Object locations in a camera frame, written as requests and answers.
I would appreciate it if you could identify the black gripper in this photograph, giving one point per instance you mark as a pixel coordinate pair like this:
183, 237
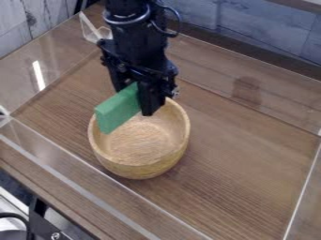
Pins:
135, 55

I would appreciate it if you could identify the green rectangular stick block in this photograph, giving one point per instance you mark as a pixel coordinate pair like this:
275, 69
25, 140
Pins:
118, 109

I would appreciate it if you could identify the round wooden bowl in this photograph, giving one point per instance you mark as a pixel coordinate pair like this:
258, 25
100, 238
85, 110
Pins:
147, 146

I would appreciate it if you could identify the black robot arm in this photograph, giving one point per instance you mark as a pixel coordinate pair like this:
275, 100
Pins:
132, 11

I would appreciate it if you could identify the clear acrylic corner bracket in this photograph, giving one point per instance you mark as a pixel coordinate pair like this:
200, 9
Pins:
93, 34

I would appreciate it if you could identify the clear acrylic enclosure walls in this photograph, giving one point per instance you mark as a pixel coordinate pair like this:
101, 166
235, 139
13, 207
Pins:
247, 183

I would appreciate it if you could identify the black table frame bracket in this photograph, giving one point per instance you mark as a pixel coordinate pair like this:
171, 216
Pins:
42, 229

